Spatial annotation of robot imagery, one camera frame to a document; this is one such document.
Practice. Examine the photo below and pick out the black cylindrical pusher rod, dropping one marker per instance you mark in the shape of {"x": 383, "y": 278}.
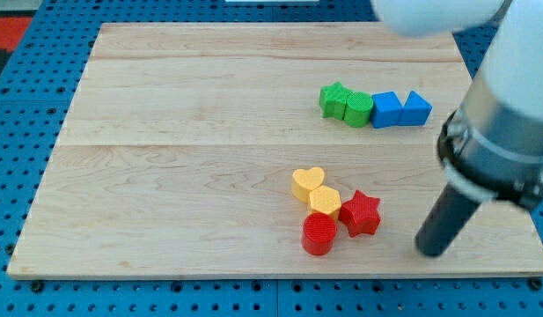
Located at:
{"x": 446, "y": 219}

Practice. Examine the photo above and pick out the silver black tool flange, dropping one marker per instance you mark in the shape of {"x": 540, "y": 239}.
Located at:
{"x": 491, "y": 151}

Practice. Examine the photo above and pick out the red cylinder block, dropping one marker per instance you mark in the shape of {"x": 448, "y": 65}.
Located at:
{"x": 319, "y": 231}

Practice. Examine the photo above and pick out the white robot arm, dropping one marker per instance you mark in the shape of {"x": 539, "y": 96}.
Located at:
{"x": 513, "y": 63}

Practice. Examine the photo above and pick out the red star block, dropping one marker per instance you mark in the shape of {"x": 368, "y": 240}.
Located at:
{"x": 360, "y": 214}

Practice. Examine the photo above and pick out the green star block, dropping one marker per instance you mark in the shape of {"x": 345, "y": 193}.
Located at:
{"x": 333, "y": 100}

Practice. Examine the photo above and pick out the blue triangle block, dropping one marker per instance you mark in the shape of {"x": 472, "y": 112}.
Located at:
{"x": 416, "y": 111}

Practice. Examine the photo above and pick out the blue cube block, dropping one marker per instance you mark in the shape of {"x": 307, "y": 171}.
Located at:
{"x": 387, "y": 110}

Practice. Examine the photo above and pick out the yellow hexagon block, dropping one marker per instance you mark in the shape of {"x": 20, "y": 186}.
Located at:
{"x": 324, "y": 200}

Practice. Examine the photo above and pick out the green cylinder block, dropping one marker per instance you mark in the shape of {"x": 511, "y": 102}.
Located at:
{"x": 358, "y": 110}

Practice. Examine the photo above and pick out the yellow heart block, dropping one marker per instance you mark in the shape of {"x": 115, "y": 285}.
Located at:
{"x": 304, "y": 181}

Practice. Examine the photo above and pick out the light wooden board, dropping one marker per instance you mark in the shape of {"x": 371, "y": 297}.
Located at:
{"x": 175, "y": 158}

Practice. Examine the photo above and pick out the red and black mat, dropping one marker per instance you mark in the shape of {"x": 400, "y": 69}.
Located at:
{"x": 13, "y": 25}

